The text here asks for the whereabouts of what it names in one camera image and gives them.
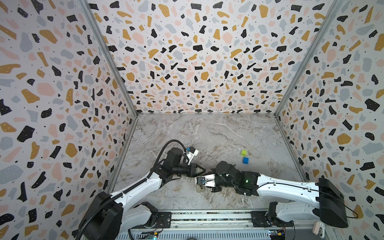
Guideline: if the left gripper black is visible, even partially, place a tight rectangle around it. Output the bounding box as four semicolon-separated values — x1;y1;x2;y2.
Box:
171;162;205;178

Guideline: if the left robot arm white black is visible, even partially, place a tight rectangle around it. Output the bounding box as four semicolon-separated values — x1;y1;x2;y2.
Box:
75;147;206;240

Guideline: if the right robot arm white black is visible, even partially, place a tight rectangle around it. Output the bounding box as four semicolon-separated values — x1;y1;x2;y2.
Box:
212;161;349;228

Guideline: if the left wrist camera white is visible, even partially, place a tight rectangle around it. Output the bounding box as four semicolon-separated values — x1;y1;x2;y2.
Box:
186;147;199;165

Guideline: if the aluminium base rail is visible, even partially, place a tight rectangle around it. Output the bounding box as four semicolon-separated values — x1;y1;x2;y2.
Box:
117;210;342;240

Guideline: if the white handle object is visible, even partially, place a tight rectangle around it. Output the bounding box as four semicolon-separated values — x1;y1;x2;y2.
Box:
312;221;325;239

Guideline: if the black corrugated cable conduit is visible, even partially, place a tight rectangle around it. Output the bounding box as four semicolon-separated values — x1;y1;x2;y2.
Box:
74;139;187;240

